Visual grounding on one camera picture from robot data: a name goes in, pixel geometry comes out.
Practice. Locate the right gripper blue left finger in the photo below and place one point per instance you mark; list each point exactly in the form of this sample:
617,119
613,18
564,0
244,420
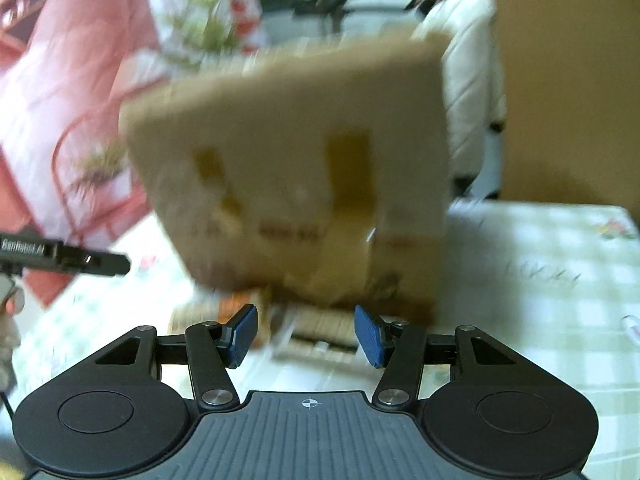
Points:
212,349

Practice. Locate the red printed backdrop cloth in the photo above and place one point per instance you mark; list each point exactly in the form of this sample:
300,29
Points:
66,68

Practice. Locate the checkered printed tablecloth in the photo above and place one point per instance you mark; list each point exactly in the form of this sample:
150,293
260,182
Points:
557,283

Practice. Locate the brown cardboard box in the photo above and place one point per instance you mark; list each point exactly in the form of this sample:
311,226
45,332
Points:
319,171

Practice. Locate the wooden cabinet panel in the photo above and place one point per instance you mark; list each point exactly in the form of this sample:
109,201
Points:
572,91

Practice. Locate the person's left hand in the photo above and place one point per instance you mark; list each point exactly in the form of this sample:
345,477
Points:
12,304

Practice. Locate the beige orange snack bar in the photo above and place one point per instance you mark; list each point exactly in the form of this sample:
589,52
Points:
314,335

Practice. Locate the white quilted blanket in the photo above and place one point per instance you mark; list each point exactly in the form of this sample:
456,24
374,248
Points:
472,80

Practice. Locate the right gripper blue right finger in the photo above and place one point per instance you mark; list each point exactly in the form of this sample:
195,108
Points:
398,350

